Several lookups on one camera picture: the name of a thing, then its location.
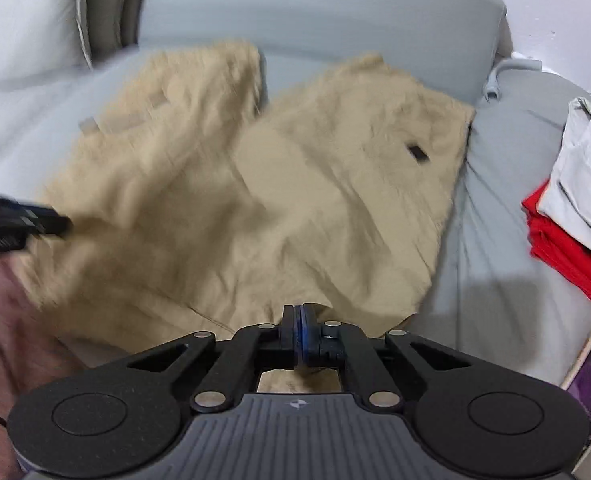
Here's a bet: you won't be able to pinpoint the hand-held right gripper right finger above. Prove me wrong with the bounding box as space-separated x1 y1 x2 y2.
300 303 470 414

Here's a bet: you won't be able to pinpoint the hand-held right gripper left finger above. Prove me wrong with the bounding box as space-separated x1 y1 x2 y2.
125 304 302 414

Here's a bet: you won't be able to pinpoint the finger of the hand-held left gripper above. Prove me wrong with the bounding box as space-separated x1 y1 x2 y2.
18 202 74 239

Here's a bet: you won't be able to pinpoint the khaki pants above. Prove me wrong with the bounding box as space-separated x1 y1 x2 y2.
18 40 476 393

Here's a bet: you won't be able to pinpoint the dusty pink cloth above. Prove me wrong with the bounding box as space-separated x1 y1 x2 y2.
0 252 93 480

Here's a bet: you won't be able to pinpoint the light grey pillow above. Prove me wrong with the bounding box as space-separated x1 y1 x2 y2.
0 0 95 87

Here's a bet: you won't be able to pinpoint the tan cushion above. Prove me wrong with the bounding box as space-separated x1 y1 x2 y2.
81 0 150 58

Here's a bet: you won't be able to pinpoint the folded red cloth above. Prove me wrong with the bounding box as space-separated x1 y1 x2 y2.
521 180 591 317

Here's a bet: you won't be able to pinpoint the folded white cloth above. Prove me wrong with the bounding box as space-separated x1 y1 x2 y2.
536 96 591 266

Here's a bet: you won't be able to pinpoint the grey sofa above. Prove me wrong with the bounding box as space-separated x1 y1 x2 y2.
0 0 591 396

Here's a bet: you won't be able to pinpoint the white cable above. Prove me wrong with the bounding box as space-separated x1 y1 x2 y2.
483 57 543 103

